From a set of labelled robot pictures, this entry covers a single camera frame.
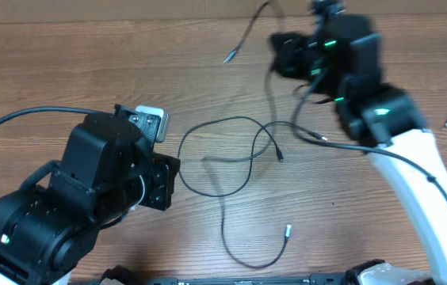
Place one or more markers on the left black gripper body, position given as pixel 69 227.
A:
pixel 154 184

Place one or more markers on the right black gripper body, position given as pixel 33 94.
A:
pixel 299 63

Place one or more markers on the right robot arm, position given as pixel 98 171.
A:
pixel 341 59

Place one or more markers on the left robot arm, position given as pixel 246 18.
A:
pixel 108 168

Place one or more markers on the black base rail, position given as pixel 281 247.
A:
pixel 243 281

